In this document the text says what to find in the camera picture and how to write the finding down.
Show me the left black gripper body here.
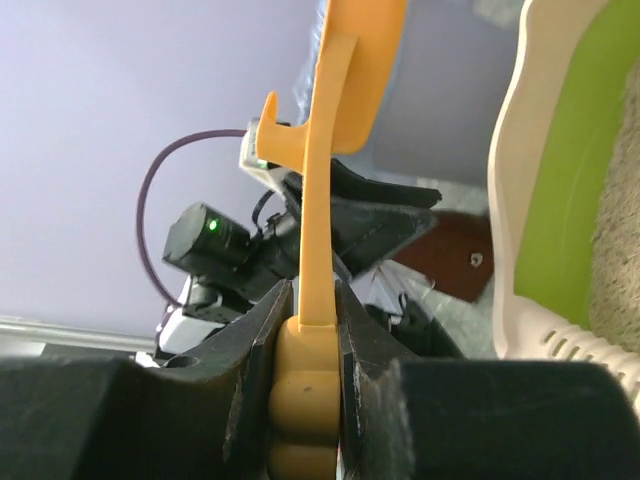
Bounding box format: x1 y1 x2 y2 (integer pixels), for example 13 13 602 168
249 172 351 286

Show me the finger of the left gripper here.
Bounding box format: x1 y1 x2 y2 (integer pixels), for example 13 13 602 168
331 158 442 209
331 199 435 278

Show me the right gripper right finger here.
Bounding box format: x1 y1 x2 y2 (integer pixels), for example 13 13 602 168
336 283 639 479

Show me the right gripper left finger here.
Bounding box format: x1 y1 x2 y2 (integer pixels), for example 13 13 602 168
1 281 293 479

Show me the orange litter scoop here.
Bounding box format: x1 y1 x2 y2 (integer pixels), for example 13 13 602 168
256 1 408 479

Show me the beige green litter box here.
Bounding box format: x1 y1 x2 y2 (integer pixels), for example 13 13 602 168
487 1 639 403

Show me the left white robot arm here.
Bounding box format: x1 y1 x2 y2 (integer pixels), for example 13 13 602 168
157 161 442 355

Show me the brown leather holder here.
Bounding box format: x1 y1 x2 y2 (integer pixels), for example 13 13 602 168
392 210 494 303

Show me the trash bin with blue bag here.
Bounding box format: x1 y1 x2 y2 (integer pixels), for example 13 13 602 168
338 1 523 187

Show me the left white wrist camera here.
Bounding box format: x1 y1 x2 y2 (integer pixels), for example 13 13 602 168
239 118 290 198

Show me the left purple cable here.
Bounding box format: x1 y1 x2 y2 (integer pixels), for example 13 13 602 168
135 128 251 331

